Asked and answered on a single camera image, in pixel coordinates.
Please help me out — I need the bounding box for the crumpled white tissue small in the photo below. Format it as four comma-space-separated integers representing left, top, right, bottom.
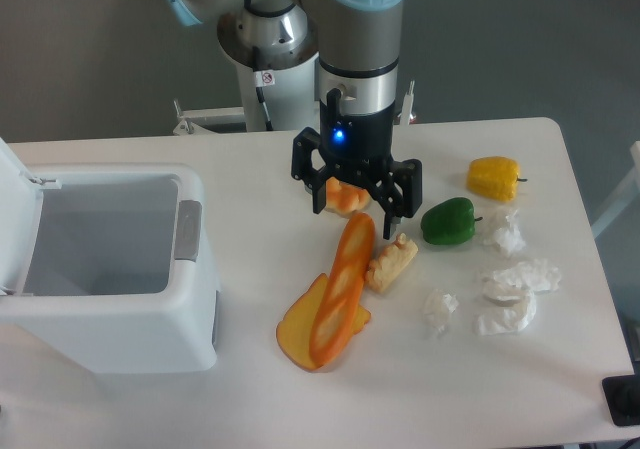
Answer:
422, 289, 459, 334

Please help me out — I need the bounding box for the white bin lid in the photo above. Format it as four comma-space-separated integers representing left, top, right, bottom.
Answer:
1, 140, 62, 295

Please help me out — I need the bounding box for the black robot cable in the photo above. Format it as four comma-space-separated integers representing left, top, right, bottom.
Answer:
251, 46, 275, 132

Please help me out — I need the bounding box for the long orange baguette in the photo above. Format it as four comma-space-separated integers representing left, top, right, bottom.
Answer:
309, 213, 375, 366

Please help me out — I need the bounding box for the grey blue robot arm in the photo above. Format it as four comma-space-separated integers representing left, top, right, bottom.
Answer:
168, 0, 422, 237

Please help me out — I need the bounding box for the crumpled white tissue upper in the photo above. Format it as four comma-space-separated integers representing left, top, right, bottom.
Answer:
481, 208, 526, 258

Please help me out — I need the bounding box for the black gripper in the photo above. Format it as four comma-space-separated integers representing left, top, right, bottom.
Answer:
291, 88, 423, 240

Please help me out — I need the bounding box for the green bell pepper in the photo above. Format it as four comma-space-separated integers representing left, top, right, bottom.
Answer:
420, 197, 482, 246

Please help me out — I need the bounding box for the flat orange bread slice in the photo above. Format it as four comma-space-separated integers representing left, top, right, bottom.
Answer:
276, 273, 371, 371

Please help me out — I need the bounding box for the crumpled white tissue lower right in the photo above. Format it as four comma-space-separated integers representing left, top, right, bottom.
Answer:
473, 282, 537, 336

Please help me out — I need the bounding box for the black device at edge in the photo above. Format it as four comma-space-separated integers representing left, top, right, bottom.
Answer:
601, 374, 639, 427

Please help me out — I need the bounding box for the orange croissant bread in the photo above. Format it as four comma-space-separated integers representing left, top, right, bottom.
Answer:
325, 177, 371, 217

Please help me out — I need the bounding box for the white trash bin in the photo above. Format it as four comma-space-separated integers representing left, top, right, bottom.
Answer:
1, 164, 219, 374

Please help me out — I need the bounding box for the yellow bell pepper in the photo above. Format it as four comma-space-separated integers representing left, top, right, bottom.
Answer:
466, 156, 528, 203

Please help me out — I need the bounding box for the white frame at right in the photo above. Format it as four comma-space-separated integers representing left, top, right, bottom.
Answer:
591, 141, 639, 239

